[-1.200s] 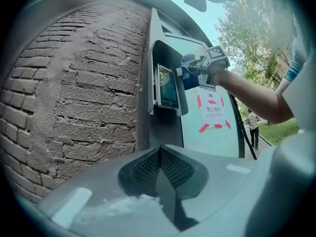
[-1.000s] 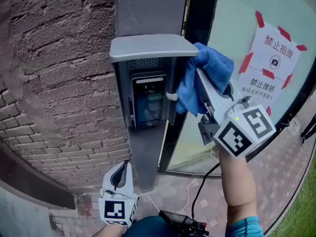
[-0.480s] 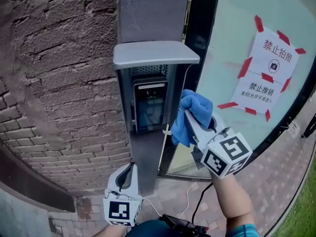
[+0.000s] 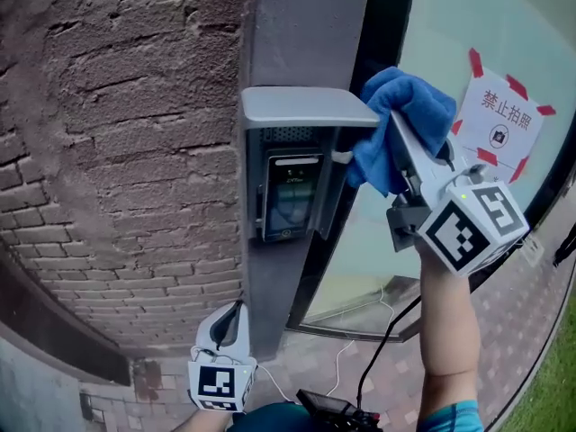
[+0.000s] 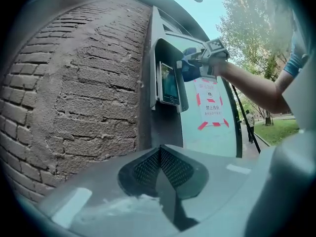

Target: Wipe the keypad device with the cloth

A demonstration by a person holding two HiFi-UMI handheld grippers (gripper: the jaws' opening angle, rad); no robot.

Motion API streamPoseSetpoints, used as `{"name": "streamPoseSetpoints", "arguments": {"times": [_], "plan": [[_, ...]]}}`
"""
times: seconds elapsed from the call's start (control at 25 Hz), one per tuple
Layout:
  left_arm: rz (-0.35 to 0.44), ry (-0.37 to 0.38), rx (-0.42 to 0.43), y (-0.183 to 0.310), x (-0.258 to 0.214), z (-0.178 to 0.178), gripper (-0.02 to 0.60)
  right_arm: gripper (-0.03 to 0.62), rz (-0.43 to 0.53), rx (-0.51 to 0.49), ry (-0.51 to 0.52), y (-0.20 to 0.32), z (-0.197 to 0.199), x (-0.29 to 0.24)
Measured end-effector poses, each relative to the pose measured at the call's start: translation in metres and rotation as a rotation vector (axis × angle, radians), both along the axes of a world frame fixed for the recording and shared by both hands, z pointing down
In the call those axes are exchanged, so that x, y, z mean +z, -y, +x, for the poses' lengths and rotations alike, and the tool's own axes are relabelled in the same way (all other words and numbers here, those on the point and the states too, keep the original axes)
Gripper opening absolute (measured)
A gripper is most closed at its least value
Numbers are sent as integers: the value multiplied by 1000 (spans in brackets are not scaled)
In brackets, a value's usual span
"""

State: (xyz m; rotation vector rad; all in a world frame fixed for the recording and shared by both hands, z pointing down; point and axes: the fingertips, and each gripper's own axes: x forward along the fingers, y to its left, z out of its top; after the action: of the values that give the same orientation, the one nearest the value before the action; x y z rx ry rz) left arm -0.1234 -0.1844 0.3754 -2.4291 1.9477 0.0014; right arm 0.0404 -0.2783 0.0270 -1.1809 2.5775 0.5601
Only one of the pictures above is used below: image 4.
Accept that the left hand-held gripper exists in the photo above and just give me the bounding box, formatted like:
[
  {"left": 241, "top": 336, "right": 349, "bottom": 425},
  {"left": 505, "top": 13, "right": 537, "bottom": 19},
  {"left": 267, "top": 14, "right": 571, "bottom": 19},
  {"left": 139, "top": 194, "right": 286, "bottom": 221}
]
[{"left": 186, "top": 300, "right": 258, "bottom": 413}]

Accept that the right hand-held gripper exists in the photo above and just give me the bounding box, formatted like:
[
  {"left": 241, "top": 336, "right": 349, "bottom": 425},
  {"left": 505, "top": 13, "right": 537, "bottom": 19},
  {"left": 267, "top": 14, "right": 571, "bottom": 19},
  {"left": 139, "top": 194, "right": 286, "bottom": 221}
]
[{"left": 385, "top": 109, "right": 531, "bottom": 279}]

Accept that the blue microfibre cloth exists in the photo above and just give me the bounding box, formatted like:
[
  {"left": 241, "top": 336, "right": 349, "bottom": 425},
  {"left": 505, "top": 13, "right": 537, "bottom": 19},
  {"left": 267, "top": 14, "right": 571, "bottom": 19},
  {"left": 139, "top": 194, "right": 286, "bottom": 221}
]
[{"left": 346, "top": 66, "right": 457, "bottom": 199}]

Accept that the black access control terminal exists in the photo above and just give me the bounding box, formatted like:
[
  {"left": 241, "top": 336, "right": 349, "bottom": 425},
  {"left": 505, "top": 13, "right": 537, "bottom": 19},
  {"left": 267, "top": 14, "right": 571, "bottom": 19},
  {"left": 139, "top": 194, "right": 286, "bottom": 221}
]
[{"left": 260, "top": 148, "right": 325, "bottom": 243}]

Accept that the person's left forearm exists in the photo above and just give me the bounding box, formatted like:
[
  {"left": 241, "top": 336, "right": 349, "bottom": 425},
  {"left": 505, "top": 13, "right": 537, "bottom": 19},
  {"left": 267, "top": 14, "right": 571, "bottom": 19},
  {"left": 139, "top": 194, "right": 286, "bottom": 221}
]
[{"left": 173, "top": 409, "right": 235, "bottom": 432}]

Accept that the person's right forearm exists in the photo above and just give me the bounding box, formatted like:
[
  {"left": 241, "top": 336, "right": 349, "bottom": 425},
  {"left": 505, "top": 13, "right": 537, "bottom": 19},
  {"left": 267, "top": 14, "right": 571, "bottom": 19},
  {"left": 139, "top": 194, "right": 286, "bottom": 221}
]
[{"left": 416, "top": 243, "right": 482, "bottom": 389}]

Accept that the white paper notice, red tape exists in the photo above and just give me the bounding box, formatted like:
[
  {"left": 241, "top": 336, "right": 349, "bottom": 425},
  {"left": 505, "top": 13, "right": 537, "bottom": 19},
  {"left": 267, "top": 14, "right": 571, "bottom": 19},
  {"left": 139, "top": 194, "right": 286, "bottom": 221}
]
[{"left": 449, "top": 47, "right": 558, "bottom": 185}]

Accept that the black chest-mounted device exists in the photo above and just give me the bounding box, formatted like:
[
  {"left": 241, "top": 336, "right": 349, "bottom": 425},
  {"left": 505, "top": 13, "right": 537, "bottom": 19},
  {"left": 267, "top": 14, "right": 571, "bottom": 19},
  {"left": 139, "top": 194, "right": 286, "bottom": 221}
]
[{"left": 295, "top": 388, "right": 383, "bottom": 432}]

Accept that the grey square drain cover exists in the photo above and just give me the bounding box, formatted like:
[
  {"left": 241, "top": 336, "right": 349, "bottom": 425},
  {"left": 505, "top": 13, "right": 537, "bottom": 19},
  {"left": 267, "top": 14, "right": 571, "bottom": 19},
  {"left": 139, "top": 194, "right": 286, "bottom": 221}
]
[{"left": 520, "top": 235, "right": 545, "bottom": 268}]

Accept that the grey metal rain hood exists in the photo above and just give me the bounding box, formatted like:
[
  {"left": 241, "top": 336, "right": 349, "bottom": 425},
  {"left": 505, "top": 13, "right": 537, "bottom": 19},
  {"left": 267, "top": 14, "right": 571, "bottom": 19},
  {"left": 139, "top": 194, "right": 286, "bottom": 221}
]
[{"left": 238, "top": 86, "right": 382, "bottom": 242}]

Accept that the black framed glass door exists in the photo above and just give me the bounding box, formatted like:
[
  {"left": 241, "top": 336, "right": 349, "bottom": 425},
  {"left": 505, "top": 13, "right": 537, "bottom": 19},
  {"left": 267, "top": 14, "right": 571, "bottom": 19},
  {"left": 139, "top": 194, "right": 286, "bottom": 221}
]
[{"left": 285, "top": 0, "right": 576, "bottom": 344}]

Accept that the person's teal shirt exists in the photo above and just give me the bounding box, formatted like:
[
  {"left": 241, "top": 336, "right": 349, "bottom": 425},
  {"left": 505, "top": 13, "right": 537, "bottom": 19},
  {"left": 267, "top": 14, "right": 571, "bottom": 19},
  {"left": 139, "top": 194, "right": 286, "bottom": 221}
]
[{"left": 231, "top": 398, "right": 486, "bottom": 432}]

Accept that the green grass lawn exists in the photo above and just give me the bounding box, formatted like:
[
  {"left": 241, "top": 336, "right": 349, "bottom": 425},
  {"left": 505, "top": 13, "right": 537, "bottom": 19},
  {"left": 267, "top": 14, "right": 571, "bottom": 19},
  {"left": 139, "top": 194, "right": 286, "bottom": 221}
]
[{"left": 494, "top": 312, "right": 576, "bottom": 432}]

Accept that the silver gripper camera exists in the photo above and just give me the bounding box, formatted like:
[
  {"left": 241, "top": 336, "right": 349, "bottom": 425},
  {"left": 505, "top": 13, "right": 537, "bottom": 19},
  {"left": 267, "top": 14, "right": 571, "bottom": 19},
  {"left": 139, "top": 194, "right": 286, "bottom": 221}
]
[{"left": 464, "top": 163, "right": 488, "bottom": 185}]

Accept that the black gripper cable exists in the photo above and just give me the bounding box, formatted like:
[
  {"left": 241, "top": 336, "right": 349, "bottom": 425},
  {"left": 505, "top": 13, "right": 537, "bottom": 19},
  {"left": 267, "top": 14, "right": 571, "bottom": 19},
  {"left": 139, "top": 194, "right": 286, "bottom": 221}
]
[{"left": 355, "top": 294, "right": 423, "bottom": 409}]

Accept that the dark grey metal post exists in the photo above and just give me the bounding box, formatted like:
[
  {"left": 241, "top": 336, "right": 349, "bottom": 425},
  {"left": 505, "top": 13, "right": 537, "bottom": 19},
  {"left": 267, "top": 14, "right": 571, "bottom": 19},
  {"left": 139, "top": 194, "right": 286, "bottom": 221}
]
[{"left": 240, "top": 0, "right": 373, "bottom": 363}]

